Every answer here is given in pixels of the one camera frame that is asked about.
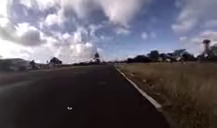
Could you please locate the pale concrete kerb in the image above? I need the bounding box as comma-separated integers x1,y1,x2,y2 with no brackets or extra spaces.
113,64,164,113

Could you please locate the row of trees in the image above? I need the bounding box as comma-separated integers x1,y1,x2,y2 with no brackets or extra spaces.
119,48,198,64

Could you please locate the tower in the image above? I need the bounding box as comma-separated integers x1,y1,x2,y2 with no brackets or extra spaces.
201,39,213,60

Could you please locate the dark asphalt road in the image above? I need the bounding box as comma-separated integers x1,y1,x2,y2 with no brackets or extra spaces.
0,63,172,128

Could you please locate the tree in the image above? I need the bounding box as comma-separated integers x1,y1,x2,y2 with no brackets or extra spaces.
93,52,101,65
49,56,63,67

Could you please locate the low building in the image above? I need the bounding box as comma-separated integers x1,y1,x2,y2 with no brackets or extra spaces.
0,57,33,72

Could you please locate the dry yellow grass field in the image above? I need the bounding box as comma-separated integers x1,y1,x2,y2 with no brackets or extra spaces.
115,61,217,128

